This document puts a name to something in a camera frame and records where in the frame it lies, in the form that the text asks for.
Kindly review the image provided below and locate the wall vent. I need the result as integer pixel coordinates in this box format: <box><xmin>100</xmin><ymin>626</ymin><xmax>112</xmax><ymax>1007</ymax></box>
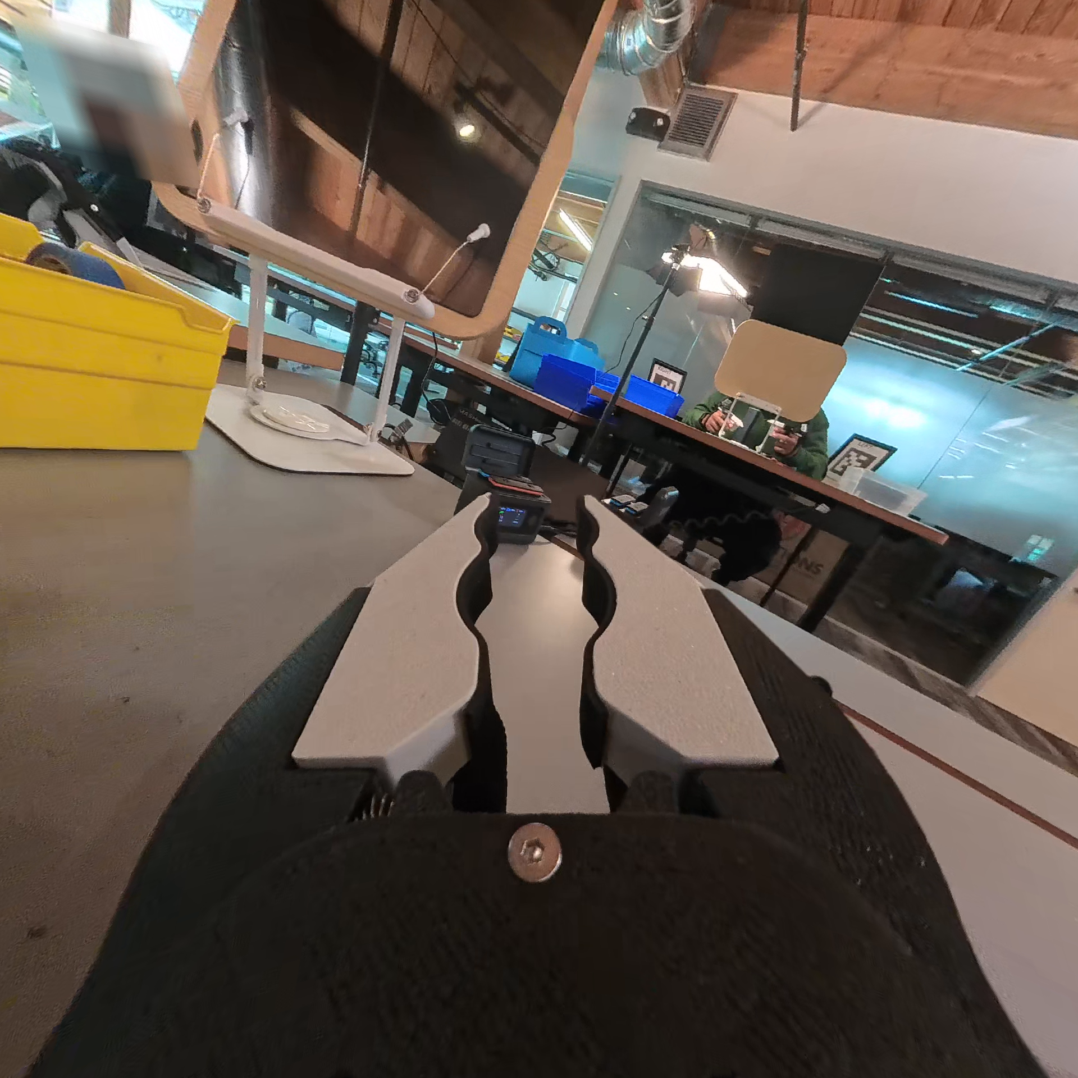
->
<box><xmin>657</xmin><ymin>83</ymin><xmax>739</xmax><ymax>163</ymax></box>

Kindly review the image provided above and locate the blue caddy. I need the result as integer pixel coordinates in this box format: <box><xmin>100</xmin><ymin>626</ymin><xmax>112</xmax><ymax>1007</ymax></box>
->
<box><xmin>509</xmin><ymin>317</ymin><xmax>605</xmax><ymax>390</ymax></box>

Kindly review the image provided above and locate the yellow bin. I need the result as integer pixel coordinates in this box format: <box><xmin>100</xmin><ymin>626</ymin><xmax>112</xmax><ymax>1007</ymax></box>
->
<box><xmin>0</xmin><ymin>211</ymin><xmax>239</xmax><ymax>453</ymax></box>

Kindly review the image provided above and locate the black device with screen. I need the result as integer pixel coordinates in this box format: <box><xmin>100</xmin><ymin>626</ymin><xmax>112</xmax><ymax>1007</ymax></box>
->
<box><xmin>478</xmin><ymin>474</ymin><xmax>554</xmax><ymax>549</ymax></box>

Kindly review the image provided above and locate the blue tape roll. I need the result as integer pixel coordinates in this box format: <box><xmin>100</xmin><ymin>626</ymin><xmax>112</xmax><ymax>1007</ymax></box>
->
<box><xmin>25</xmin><ymin>243</ymin><xmax>129</xmax><ymax>293</ymax></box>

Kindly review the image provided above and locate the metal air duct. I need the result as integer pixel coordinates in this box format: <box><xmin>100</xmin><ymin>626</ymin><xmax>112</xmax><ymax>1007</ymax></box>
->
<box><xmin>613</xmin><ymin>0</ymin><xmax>702</xmax><ymax>79</ymax></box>

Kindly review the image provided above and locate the black case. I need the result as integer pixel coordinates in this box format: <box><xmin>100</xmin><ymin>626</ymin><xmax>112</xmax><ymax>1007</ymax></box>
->
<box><xmin>462</xmin><ymin>423</ymin><xmax>537</xmax><ymax>483</ymax></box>

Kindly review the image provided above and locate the black coiled cable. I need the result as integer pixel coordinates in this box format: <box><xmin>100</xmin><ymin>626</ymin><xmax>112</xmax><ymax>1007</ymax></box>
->
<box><xmin>664</xmin><ymin>508</ymin><xmax>778</xmax><ymax>550</ymax></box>

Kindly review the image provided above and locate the small blue bin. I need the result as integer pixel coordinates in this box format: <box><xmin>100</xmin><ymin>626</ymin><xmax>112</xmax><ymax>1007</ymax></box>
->
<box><xmin>593</xmin><ymin>374</ymin><xmax>687</xmax><ymax>421</ymax></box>
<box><xmin>537</xmin><ymin>354</ymin><xmax>622</xmax><ymax>419</ymax></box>

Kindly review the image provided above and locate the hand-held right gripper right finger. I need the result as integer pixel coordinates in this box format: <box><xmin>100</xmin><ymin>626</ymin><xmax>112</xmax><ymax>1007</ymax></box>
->
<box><xmin>577</xmin><ymin>494</ymin><xmax>781</xmax><ymax>786</ymax></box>

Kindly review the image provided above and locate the black ceiling pole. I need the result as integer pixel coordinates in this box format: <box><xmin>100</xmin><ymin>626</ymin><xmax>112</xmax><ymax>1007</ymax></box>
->
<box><xmin>788</xmin><ymin>0</ymin><xmax>813</xmax><ymax>133</ymax></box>

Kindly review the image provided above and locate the clear plastic container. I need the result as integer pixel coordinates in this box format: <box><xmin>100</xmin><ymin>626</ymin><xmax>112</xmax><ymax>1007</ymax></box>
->
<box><xmin>841</xmin><ymin>467</ymin><xmax>929</xmax><ymax>517</ymax></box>

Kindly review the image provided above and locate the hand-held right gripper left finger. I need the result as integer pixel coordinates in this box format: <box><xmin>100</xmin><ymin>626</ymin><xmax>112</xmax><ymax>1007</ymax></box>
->
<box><xmin>292</xmin><ymin>494</ymin><xmax>508</xmax><ymax>811</ymax></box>

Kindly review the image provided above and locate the wood-framed mirror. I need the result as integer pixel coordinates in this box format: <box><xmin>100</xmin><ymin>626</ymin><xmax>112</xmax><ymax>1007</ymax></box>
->
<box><xmin>152</xmin><ymin>0</ymin><xmax>622</xmax><ymax>343</ymax></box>

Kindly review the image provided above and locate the tripod light stand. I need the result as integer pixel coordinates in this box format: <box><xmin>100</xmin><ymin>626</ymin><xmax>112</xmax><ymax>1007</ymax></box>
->
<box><xmin>579</xmin><ymin>243</ymin><xmax>752</xmax><ymax>483</ymax></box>

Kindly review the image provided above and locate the long wooden desk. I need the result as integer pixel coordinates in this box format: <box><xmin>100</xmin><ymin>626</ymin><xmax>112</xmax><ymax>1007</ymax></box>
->
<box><xmin>379</xmin><ymin>312</ymin><xmax>950</xmax><ymax>634</ymax></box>

